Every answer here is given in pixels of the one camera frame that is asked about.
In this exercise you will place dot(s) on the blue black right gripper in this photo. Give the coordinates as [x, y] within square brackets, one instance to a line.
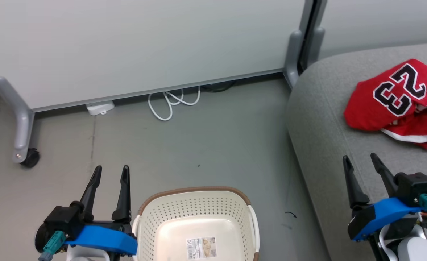
[376, 215]

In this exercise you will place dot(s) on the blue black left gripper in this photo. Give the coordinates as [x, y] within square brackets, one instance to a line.
[104, 237]

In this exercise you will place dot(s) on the red jersey number 23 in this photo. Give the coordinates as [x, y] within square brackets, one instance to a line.
[365, 105]

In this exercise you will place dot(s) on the cream perforated laundry basket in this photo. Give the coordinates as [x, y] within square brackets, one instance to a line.
[199, 206]

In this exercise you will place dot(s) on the grey fabric sofa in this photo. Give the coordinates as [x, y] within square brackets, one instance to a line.
[326, 119]

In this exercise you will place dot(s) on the black left wrist motor cylinder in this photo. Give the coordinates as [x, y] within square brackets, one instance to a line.
[40, 239]

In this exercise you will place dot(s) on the small black floor scrap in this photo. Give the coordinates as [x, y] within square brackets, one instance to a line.
[291, 214]

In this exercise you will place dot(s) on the black caster wheel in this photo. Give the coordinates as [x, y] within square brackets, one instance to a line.
[30, 158]

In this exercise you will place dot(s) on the white power adapter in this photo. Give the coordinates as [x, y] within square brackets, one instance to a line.
[100, 108]

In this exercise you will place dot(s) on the paper sticker label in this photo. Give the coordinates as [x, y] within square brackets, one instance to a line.
[201, 248]

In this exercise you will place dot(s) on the long grey partition leg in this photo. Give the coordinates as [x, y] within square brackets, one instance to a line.
[19, 119]

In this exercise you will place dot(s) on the short grey partition foot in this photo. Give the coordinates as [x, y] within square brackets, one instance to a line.
[293, 54]
[315, 43]

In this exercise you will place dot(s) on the wide white partition panel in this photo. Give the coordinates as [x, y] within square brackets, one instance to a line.
[144, 43]

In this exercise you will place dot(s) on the narrow white partition panel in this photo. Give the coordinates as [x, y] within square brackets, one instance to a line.
[380, 21]

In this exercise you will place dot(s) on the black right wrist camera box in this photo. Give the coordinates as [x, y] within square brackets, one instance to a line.
[416, 186]

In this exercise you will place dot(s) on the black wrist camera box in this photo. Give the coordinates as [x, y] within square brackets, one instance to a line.
[63, 219]
[416, 186]

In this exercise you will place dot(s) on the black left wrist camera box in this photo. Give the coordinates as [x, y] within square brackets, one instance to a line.
[63, 219]

